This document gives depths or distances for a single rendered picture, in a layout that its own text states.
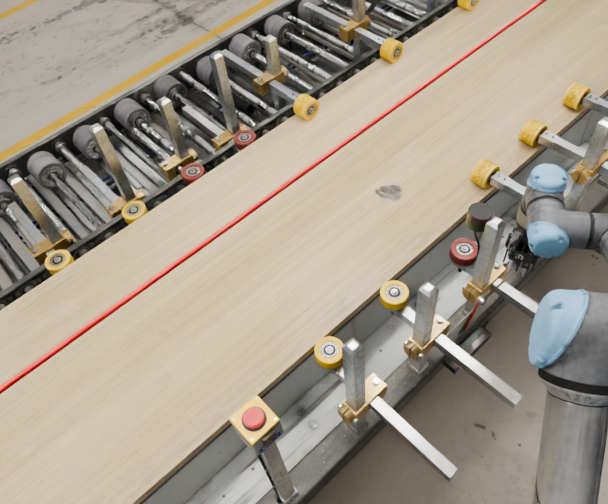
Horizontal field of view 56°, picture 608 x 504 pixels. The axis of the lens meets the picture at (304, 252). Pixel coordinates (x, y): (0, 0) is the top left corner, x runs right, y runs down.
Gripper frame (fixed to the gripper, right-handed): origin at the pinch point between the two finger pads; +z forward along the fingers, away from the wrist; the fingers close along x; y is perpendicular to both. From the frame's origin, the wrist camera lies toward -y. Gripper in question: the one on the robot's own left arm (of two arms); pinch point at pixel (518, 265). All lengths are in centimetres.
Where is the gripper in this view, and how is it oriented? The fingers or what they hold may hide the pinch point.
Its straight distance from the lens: 156.9
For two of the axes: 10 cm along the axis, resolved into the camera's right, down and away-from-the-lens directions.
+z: 0.9, 6.0, 7.9
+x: 8.8, 3.2, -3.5
